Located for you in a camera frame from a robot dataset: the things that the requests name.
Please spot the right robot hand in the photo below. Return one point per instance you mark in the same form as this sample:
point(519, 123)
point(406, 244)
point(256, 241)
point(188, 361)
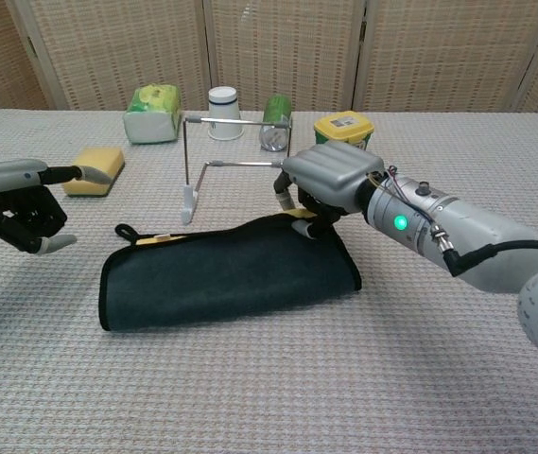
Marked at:
point(332, 172)

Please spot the green tub with yellow lid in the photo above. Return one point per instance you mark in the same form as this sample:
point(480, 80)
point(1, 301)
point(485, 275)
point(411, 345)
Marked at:
point(341, 125)

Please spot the white paper cup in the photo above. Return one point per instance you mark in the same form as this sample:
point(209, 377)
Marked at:
point(223, 106)

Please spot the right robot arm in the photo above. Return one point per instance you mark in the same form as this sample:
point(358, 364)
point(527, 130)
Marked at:
point(476, 227)

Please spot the green drink can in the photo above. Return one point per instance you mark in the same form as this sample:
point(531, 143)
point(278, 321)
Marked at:
point(275, 111)

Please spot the woven folding screen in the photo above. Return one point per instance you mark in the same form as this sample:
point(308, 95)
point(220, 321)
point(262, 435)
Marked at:
point(108, 47)

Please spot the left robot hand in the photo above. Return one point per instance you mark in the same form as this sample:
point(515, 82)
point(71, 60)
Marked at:
point(8, 179)

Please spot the green tissue pack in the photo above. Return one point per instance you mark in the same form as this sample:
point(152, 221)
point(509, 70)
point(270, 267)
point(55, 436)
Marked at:
point(150, 118)

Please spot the silver metal rack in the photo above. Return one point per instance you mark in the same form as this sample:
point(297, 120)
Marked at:
point(188, 203)

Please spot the grey waffle tablecloth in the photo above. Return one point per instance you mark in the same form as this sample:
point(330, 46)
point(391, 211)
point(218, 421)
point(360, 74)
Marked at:
point(297, 378)

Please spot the yellow towel with black trim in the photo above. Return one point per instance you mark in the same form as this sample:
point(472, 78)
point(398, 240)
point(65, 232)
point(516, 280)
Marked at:
point(226, 274)

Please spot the yellow sponge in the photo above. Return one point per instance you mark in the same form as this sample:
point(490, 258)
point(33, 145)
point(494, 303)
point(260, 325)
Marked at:
point(103, 158)

